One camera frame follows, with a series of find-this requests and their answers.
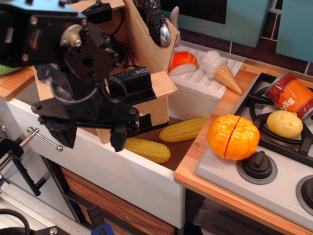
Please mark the black stove grate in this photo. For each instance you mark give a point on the black stove grate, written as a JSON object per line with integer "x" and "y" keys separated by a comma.
{"x": 255, "y": 106}

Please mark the metal spoon on flap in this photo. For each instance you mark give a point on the metal spoon on flap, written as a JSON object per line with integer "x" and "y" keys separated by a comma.
{"x": 165, "y": 37}

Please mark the black stove knob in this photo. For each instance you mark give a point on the black stove knob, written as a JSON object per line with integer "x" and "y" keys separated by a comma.
{"x": 258, "y": 169}
{"x": 304, "y": 193}

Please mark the toy ice cream cone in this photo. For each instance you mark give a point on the toy ice cream cone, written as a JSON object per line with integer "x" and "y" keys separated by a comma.
{"x": 216, "y": 66}

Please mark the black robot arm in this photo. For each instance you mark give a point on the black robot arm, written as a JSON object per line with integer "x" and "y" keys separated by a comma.
{"x": 79, "y": 57}

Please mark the green toy cucumber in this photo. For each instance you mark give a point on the green toy cucumber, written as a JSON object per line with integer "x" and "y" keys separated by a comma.
{"x": 4, "y": 70}

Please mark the yellow toy potato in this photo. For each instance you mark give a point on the yellow toy potato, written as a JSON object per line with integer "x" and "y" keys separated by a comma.
{"x": 285, "y": 124}

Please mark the toy salmon sushi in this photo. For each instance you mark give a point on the toy salmon sushi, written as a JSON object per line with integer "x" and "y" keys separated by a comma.
{"x": 182, "y": 62}

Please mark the small cardboard box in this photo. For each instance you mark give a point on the small cardboard box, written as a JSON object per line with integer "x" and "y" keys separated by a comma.
{"x": 128, "y": 28}

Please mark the orange toy pumpkin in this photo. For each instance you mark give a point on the orange toy pumpkin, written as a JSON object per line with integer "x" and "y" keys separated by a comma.
{"x": 233, "y": 137}

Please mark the blue black clamp handle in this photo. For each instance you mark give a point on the blue black clamp handle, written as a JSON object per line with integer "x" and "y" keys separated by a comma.
{"x": 100, "y": 227}

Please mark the yellow toy corn front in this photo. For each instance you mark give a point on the yellow toy corn front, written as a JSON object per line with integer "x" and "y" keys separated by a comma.
{"x": 150, "y": 150}

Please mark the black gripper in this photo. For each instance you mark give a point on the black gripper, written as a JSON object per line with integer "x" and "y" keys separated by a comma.
{"x": 62, "y": 116}

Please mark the red bean can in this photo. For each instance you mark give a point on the red bean can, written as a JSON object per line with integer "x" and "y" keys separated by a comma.
{"x": 290, "y": 94}

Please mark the grey toy faucet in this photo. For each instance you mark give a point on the grey toy faucet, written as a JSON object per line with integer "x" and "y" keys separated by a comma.
{"x": 174, "y": 16}

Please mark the yellow toy corn back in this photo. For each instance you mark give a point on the yellow toy corn back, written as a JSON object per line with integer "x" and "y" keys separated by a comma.
{"x": 183, "y": 131}

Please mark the yellow toy corn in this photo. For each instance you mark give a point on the yellow toy corn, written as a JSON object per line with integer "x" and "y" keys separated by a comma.
{"x": 150, "y": 150}
{"x": 183, "y": 131}

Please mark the white toy stove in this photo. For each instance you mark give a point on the white toy stove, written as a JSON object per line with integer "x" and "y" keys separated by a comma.
{"x": 279, "y": 176}

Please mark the black stove knob left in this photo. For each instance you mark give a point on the black stove knob left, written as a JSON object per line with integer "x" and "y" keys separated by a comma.
{"x": 258, "y": 169}

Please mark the white sink basin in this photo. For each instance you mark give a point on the white sink basin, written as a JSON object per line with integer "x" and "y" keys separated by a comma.
{"x": 143, "y": 183}

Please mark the black stove knob right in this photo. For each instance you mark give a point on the black stove knob right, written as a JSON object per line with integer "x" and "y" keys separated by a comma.
{"x": 304, "y": 193}

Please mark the metal clamp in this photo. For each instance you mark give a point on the metal clamp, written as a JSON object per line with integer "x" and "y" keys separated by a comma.
{"x": 14, "y": 150}

